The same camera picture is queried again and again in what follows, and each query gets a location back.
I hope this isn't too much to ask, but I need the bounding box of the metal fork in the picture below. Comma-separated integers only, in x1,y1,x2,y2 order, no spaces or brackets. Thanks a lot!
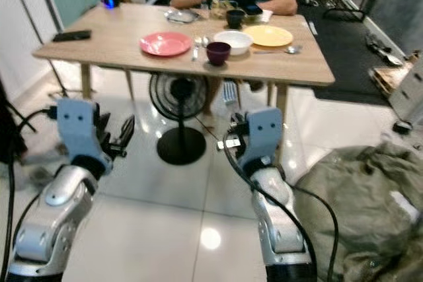
223,80,239,112

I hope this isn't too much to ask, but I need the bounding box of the small white plug adapter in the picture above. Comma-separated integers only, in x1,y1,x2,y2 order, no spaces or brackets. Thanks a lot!
216,138,241,150

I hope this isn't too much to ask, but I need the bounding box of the black floor fan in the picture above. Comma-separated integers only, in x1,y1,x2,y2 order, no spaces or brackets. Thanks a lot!
148,72,208,166

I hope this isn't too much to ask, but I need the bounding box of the light wooden table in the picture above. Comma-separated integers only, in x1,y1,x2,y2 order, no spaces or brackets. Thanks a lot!
31,1,336,164

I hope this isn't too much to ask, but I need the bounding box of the purple cup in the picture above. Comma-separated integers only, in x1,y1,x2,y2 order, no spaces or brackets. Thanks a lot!
206,41,233,67

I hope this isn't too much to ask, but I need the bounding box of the white bowl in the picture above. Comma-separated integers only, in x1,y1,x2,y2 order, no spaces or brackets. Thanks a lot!
213,30,254,56

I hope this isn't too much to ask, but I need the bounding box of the large metal spoon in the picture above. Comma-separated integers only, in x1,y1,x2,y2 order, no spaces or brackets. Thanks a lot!
254,45,303,55

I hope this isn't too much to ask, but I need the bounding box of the yellow plate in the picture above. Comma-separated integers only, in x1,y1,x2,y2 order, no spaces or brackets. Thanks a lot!
242,24,294,48

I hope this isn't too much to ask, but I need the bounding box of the pink plate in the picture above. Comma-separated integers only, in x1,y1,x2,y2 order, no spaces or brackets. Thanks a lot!
139,32,193,57

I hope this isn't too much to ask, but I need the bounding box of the black remote control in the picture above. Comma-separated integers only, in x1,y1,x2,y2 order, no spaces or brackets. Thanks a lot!
52,29,93,43

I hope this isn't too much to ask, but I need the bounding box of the black bowl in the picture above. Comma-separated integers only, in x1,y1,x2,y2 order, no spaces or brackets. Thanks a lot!
225,9,247,30

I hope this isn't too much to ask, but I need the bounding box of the black smartphone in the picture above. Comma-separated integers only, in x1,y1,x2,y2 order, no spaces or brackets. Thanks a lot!
242,3,264,16

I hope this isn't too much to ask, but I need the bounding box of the meal box with food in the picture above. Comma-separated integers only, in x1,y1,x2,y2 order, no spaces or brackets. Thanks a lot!
208,0,237,20

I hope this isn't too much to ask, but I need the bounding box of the clear meal box lid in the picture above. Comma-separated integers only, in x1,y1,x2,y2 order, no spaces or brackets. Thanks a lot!
165,8,200,24

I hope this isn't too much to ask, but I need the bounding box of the black floor mat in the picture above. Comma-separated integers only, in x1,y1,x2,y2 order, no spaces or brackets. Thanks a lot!
296,0,423,106

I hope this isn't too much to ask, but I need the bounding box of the green crumpled cloth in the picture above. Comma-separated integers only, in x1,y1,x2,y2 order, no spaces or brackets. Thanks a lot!
293,138,423,282

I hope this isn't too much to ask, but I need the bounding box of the thin black fan cord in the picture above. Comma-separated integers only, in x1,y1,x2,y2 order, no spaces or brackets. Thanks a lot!
195,116,239,164

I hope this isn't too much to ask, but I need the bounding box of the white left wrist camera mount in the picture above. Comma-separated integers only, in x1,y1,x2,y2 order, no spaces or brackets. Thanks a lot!
56,98,113,167

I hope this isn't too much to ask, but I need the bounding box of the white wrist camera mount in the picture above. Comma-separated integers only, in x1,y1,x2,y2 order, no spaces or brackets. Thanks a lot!
238,106,284,170
56,98,113,167

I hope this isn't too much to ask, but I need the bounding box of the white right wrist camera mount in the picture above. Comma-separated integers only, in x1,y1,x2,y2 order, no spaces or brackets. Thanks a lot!
238,106,284,170

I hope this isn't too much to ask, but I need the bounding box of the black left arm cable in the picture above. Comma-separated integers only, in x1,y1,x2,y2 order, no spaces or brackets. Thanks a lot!
2,105,61,282

